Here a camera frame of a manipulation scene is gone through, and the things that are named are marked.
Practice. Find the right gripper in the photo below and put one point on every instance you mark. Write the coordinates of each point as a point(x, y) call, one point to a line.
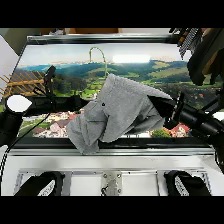
point(159, 105)

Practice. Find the grey long-sleeved shirt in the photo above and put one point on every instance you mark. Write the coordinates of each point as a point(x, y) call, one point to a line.
point(120, 106)

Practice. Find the brown clothes hanger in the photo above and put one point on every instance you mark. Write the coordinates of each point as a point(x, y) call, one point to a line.
point(106, 66)

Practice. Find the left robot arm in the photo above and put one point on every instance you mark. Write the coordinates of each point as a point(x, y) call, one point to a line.
point(50, 103)

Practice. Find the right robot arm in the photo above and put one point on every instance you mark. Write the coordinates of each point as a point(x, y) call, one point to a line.
point(200, 120)

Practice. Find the black garment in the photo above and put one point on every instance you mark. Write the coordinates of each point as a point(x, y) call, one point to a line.
point(203, 63)

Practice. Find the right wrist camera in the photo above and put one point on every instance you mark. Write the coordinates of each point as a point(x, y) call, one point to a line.
point(175, 111)

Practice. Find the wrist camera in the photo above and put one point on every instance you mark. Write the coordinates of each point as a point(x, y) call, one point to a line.
point(175, 111)
point(50, 78)

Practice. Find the silver frame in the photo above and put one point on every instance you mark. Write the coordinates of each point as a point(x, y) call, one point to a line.
point(113, 151)

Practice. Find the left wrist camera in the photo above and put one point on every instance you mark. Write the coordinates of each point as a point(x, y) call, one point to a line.
point(50, 78)

